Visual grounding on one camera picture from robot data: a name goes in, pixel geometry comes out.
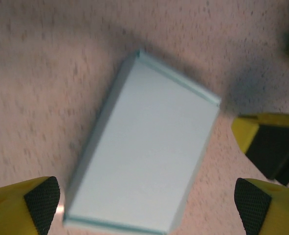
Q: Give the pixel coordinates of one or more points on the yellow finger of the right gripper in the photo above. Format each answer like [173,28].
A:
[271,147]

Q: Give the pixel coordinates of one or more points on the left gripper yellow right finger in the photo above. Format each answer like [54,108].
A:
[271,210]

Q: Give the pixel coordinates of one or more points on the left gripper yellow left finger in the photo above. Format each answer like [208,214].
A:
[17,208]

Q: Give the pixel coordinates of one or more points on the light blue paper box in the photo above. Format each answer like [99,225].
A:
[146,147]

